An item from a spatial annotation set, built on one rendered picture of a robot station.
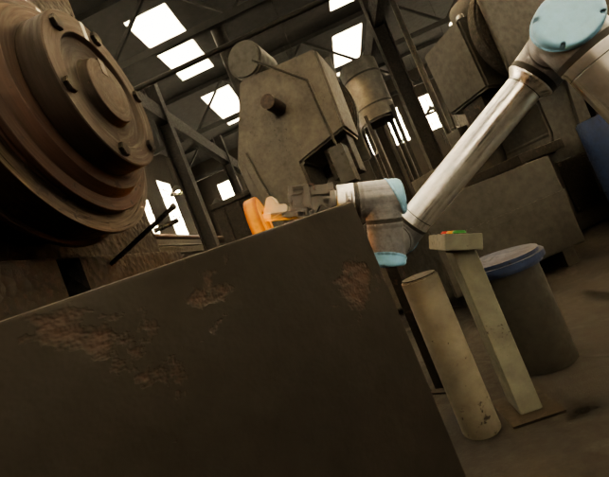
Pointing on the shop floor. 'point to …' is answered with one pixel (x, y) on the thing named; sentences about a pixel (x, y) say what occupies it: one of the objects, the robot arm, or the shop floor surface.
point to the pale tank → (376, 110)
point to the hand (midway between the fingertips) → (259, 220)
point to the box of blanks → (505, 221)
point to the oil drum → (604, 159)
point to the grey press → (469, 43)
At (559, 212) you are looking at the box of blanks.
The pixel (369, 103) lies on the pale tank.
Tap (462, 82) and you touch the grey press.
